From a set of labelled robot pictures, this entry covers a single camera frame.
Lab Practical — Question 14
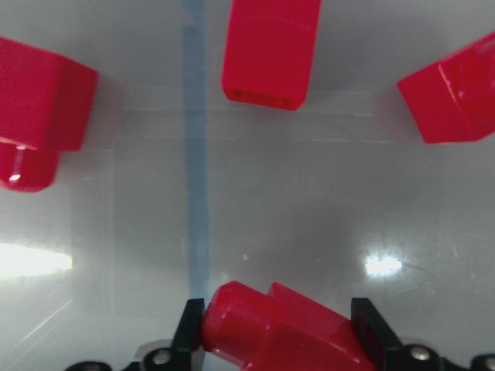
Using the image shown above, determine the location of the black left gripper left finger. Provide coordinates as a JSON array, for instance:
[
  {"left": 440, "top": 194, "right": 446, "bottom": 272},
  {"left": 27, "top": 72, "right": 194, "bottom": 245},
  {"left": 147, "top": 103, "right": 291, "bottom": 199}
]
[{"left": 171, "top": 298, "right": 205, "bottom": 371}]

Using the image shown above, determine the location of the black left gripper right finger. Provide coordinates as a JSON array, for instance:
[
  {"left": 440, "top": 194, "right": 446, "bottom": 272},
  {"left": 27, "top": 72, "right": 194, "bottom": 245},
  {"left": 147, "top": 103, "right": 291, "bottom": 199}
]
[{"left": 351, "top": 298, "right": 402, "bottom": 370}]

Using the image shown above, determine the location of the red block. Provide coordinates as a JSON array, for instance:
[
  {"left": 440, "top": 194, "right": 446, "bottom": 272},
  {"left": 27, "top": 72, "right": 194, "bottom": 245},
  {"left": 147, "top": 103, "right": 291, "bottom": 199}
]
[
  {"left": 397, "top": 32, "right": 494, "bottom": 144},
  {"left": 201, "top": 281, "right": 374, "bottom": 370},
  {"left": 1, "top": 38, "right": 98, "bottom": 192},
  {"left": 221, "top": 0, "right": 322, "bottom": 111}
]

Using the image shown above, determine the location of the clear plastic storage box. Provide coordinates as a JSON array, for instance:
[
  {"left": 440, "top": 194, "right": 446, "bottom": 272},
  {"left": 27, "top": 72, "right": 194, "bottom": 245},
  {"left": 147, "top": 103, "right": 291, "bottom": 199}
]
[{"left": 1, "top": 1, "right": 494, "bottom": 370}]

